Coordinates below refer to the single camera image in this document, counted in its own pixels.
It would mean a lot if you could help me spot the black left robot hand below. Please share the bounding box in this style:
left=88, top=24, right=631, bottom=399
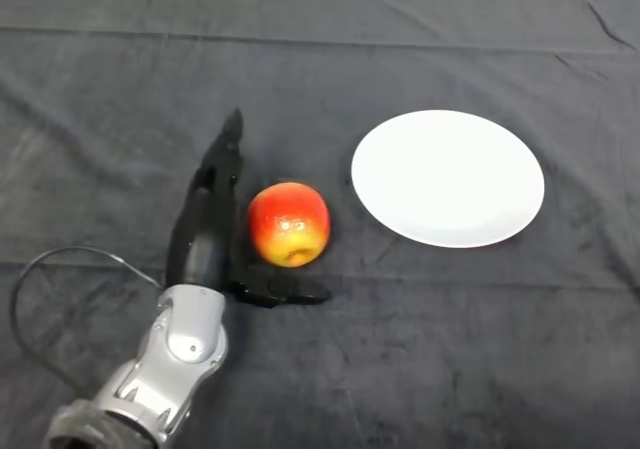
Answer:
left=165, top=107, right=333, bottom=309

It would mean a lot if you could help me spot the red yellow apple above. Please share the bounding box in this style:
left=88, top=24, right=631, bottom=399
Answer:
left=247, top=181, right=332, bottom=269

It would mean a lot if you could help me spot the white round plate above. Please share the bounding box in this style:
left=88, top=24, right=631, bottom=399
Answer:
left=350, top=109, right=546, bottom=249

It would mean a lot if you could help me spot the black cloth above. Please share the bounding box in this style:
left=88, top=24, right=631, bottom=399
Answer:
left=0, top=0, right=640, bottom=449

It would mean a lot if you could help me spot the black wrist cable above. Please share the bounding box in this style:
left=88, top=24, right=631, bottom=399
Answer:
left=10, top=246, right=163, bottom=400

